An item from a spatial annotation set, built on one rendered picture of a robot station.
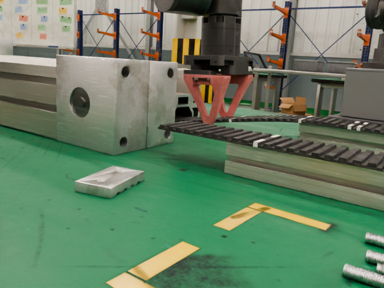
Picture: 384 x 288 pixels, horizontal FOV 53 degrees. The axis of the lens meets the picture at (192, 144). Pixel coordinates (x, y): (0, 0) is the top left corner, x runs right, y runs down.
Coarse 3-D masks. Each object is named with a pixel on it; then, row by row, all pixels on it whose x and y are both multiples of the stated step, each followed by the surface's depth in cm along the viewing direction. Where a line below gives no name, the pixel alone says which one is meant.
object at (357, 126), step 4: (352, 124) 47; (356, 124) 47; (360, 124) 49; (364, 124) 47; (368, 124) 48; (344, 128) 46; (348, 128) 46; (352, 128) 45; (356, 128) 45; (360, 128) 45; (364, 128) 46
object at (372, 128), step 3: (369, 126) 46; (372, 126) 46; (375, 126) 47; (378, 126) 48; (381, 126) 47; (363, 129) 45; (366, 129) 44; (369, 129) 44; (372, 129) 45; (375, 129) 44; (378, 129) 44; (381, 129) 45; (369, 132) 44; (372, 132) 44; (375, 132) 44; (378, 132) 44; (381, 132) 44
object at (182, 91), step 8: (0, 56) 81; (8, 56) 80; (16, 56) 91; (184, 88) 64; (200, 88) 65; (176, 96) 60; (184, 96) 62; (176, 104) 61; (184, 104) 63; (192, 104) 64; (176, 112) 67; (184, 112) 66; (192, 112) 65
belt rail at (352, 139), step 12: (300, 132) 50; (312, 132) 49; (324, 132) 48; (336, 132) 47; (348, 132) 46; (360, 132) 46; (336, 144) 47; (348, 144) 47; (360, 144) 46; (372, 144) 46
